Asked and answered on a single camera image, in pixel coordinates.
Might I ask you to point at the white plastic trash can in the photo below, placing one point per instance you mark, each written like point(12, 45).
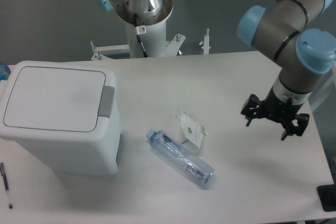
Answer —
point(65, 114)

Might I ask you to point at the blue bottle behind trash can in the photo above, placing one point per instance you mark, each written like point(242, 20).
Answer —
point(5, 71)

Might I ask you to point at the white table leg bracket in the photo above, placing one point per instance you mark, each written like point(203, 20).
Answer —
point(204, 45)

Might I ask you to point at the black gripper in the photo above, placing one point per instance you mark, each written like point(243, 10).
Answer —
point(278, 106)

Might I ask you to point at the crumpled white paper packet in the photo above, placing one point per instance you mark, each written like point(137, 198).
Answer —
point(193, 132)

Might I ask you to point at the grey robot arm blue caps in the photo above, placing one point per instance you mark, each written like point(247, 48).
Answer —
point(281, 34)

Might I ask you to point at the black device at table corner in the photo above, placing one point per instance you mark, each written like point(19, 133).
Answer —
point(327, 197)

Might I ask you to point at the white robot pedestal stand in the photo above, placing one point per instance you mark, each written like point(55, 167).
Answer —
point(145, 25)

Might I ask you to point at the clear plastic water bottle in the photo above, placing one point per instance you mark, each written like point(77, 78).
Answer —
point(175, 153)

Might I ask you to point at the black gel pen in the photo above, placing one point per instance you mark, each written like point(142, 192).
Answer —
point(6, 185)

